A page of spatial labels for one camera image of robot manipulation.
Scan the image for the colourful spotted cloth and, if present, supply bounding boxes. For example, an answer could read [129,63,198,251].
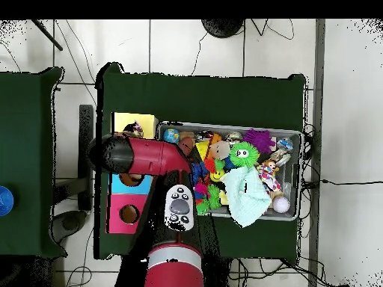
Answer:
[123,120,144,138]

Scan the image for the mint green knitted cloth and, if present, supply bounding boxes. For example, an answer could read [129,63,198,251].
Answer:
[219,165,272,228]

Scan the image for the wooden box with three holes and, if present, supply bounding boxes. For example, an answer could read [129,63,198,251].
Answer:
[105,111,159,235]

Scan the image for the shallow clear mesh bin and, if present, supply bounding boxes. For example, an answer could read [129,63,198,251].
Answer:
[156,120,303,222]

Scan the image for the small brown football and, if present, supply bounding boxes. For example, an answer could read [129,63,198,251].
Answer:
[178,136,195,156]

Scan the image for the blue spiky rubber ball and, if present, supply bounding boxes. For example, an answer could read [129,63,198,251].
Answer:
[191,162,209,186]

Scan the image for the plain wooden block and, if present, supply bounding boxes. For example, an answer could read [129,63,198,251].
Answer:
[209,140,231,161]

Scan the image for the small globe ball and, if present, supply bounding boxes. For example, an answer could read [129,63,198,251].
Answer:
[162,128,180,144]

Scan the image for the green spiky toy with eyes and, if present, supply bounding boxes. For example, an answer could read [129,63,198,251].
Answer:
[229,141,260,168]

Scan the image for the purple spiky rubber toy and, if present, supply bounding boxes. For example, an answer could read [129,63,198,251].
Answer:
[242,128,276,155]

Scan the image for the doll in spotted dress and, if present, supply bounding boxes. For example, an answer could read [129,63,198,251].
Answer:
[257,158,284,198]

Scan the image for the white baseball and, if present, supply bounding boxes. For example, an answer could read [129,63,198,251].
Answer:
[272,196,290,214]

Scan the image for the black upright panel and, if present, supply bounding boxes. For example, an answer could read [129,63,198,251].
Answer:
[78,104,94,212]

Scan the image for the round black stand base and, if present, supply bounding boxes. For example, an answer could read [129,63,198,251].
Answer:
[200,19,245,39]

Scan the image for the grey round floor base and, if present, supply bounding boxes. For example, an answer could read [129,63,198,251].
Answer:
[50,210,88,244]

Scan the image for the black rod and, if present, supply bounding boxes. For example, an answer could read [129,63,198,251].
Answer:
[31,19,64,52]

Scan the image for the blue round object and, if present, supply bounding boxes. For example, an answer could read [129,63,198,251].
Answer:
[0,185,15,217]

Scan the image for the thin black cable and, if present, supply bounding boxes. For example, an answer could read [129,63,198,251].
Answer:
[319,178,383,185]

